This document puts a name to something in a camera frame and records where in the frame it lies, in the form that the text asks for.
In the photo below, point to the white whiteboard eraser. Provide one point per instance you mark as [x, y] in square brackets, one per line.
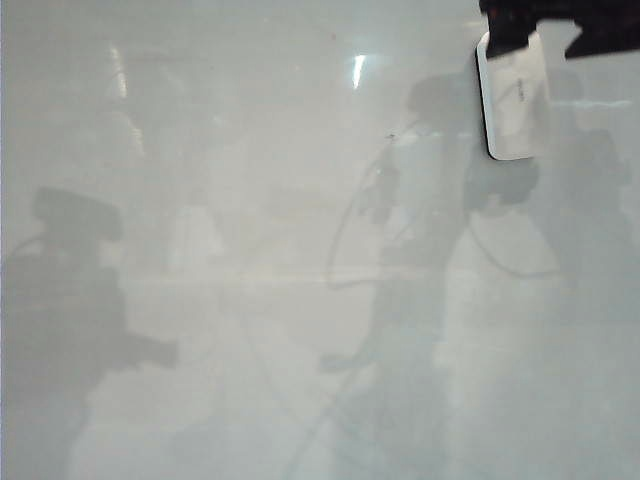
[515, 110]

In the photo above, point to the glossy white whiteboard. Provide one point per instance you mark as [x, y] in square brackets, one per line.
[250, 150]

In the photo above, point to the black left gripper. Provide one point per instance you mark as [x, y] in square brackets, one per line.
[610, 30]

